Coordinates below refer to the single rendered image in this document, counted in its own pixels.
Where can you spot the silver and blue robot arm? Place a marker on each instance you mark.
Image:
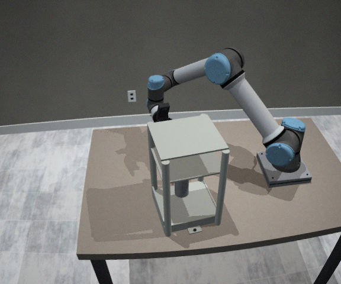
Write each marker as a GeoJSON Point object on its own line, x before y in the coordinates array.
{"type": "Point", "coordinates": [283, 143]}

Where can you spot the grey bottle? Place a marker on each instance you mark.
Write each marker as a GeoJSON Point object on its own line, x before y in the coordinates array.
{"type": "Point", "coordinates": [182, 188]}

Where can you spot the grey shelving unit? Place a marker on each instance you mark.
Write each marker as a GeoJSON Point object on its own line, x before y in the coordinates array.
{"type": "Point", "coordinates": [179, 155]}

